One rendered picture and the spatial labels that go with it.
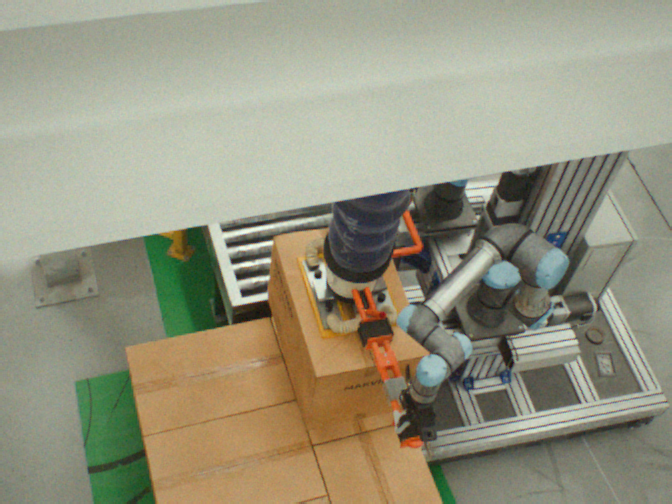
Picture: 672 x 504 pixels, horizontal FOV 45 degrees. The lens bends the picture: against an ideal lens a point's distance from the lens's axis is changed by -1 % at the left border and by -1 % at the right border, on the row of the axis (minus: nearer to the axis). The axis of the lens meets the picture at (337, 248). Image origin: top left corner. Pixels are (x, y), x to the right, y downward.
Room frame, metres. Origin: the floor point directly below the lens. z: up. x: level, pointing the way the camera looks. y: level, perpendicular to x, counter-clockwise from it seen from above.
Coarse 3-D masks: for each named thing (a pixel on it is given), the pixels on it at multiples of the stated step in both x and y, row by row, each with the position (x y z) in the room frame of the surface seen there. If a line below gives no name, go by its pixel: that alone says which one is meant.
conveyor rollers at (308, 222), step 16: (304, 208) 2.50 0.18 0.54; (320, 208) 2.53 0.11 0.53; (224, 224) 2.33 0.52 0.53; (272, 224) 2.37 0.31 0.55; (288, 224) 2.39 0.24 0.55; (304, 224) 2.41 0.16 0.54; (320, 224) 2.44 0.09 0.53; (224, 240) 2.24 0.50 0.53; (272, 240) 2.28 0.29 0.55; (240, 256) 2.18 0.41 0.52; (240, 272) 2.09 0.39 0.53; (240, 288) 2.00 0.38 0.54
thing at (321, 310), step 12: (300, 264) 1.76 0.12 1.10; (324, 264) 1.78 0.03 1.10; (312, 276) 1.72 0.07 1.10; (324, 276) 1.72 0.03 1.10; (312, 288) 1.66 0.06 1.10; (312, 300) 1.62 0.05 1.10; (324, 300) 1.62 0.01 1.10; (336, 300) 1.64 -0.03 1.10; (324, 312) 1.58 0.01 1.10; (336, 312) 1.58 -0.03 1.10; (324, 324) 1.53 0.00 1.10; (324, 336) 1.49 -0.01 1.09
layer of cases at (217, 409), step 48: (192, 336) 1.73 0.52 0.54; (240, 336) 1.76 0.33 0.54; (144, 384) 1.48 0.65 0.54; (192, 384) 1.51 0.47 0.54; (240, 384) 1.55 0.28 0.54; (288, 384) 1.58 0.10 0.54; (144, 432) 1.28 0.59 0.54; (192, 432) 1.31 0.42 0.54; (240, 432) 1.35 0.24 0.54; (288, 432) 1.38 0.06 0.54; (336, 432) 1.42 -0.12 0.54; (384, 432) 1.45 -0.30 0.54; (192, 480) 1.13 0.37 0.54; (240, 480) 1.16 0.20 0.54; (288, 480) 1.19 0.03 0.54; (336, 480) 1.22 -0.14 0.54; (384, 480) 1.26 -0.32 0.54; (432, 480) 1.29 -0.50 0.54
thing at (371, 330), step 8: (368, 320) 1.49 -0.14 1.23; (376, 320) 1.50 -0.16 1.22; (384, 320) 1.50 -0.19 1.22; (360, 328) 1.46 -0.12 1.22; (368, 328) 1.46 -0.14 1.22; (376, 328) 1.47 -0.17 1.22; (384, 328) 1.47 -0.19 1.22; (360, 336) 1.45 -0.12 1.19; (368, 336) 1.43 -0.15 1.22; (376, 336) 1.44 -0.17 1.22; (384, 336) 1.44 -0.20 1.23; (392, 336) 1.45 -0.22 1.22; (368, 344) 1.41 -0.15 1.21
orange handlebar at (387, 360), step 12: (408, 216) 1.97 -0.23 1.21; (408, 228) 1.92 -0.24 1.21; (420, 240) 1.87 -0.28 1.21; (396, 252) 1.80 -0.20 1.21; (408, 252) 1.81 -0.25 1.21; (360, 300) 1.57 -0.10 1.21; (372, 300) 1.58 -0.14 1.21; (360, 312) 1.53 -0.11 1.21; (372, 348) 1.40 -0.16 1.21; (384, 348) 1.41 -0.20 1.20; (384, 360) 1.36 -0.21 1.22; (396, 360) 1.37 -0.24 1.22; (384, 372) 1.32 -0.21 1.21; (396, 372) 1.33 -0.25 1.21; (396, 408) 1.20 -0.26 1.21; (408, 444) 1.09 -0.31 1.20; (420, 444) 1.10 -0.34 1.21
